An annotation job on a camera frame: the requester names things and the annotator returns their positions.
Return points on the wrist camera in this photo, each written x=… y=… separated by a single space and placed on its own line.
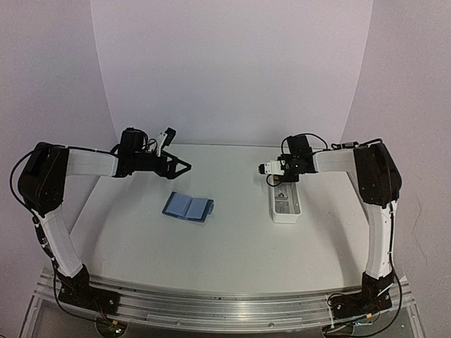
x=164 y=139
x=271 y=168

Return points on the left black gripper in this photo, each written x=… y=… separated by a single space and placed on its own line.
x=170 y=172

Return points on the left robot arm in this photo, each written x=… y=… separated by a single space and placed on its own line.
x=41 y=187

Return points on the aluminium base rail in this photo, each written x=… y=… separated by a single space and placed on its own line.
x=168 y=308

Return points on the white plastic tray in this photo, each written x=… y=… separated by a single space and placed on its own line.
x=285 y=202

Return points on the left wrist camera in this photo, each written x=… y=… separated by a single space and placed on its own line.
x=164 y=139

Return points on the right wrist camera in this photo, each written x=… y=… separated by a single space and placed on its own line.
x=271 y=168

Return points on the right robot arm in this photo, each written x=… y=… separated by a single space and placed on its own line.
x=377 y=183

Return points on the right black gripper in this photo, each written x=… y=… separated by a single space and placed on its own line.
x=290 y=178

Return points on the blue card holder wallet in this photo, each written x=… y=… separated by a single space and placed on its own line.
x=185 y=207

